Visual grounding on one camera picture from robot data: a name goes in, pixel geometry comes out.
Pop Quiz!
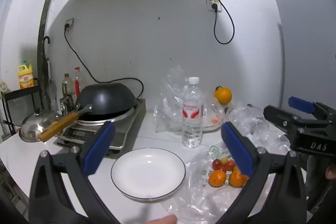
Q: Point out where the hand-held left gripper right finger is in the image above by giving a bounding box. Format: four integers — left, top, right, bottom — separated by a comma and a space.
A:
217, 122, 307, 224

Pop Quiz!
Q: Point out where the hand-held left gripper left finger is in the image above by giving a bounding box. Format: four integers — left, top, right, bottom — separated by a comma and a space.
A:
28, 122, 122, 224

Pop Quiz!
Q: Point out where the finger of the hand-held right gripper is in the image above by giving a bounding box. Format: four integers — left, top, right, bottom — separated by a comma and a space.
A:
263, 105, 319, 136
288, 96, 336, 122

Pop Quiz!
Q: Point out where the white plate with dark rim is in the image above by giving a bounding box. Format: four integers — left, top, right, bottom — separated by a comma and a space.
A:
111, 148, 186, 200

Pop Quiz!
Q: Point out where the green printed plastic bag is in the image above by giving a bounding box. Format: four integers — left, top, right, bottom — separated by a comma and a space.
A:
161, 141, 252, 224

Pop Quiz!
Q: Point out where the person's left hand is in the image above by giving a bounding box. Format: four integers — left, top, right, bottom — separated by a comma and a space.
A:
146, 215, 178, 224

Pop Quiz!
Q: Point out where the crumpled clear plastic bag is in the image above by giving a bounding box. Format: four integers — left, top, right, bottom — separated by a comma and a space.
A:
229, 101, 292, 155

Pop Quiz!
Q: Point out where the steel induction cooker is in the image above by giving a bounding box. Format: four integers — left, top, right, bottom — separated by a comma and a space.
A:
54, 98, 147, 153

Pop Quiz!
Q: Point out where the clear water bottle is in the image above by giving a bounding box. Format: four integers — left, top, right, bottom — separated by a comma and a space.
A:
182, 77, 205, 149

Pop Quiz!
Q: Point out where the small metal container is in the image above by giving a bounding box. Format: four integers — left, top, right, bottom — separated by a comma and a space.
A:
60, 95, 76, 113

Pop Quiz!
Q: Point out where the large orange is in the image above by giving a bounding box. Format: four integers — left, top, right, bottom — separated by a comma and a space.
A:
214, 86, 232, 105

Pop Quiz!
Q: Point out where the red label bottle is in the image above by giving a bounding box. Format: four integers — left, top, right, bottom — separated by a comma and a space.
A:
72, 67, 84, 100

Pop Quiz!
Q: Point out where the steel pot lid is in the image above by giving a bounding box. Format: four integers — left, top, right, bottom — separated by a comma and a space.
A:
19, 109, 63, 143

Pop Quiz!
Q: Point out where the clear oil bottle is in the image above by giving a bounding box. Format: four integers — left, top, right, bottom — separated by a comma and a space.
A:
62, 73, 74, 98

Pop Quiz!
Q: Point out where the black metal rack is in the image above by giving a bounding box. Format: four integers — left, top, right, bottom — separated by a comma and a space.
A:
1, 85, 44, 135

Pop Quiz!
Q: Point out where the yellow detergent bottle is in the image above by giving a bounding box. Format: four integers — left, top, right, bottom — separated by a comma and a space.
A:
17, 60, 35, 90

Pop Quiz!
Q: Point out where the dark vertical pipe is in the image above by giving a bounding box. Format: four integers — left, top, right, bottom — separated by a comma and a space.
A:
37, 0, 54, 109

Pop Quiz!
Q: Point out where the black wok with wooden handle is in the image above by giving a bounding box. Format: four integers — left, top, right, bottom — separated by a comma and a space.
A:
39, 83, 139, 142

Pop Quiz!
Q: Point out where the black induction cooker cable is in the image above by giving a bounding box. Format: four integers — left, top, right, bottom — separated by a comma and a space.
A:
64, 25, 144, 104

